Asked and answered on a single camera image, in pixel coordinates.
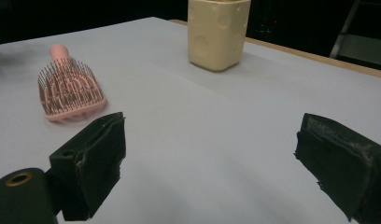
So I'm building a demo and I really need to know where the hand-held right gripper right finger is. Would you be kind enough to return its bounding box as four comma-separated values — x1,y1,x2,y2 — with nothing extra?
293,113,381,224

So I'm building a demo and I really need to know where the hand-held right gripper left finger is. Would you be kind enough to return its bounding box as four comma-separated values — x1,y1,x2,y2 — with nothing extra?
49,111,127,222

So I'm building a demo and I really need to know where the pink hairbrush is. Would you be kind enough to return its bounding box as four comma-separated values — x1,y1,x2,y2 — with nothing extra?
37,43,107,122

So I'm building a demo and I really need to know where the cream square cup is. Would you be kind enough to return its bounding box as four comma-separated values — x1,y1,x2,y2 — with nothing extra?
187,0,252,73

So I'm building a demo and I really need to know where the white table mat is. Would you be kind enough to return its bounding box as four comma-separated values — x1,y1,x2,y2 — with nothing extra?
0,16,381,224

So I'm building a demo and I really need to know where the grey metal stand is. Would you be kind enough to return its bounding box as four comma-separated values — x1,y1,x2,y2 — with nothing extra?
330,0,381,68

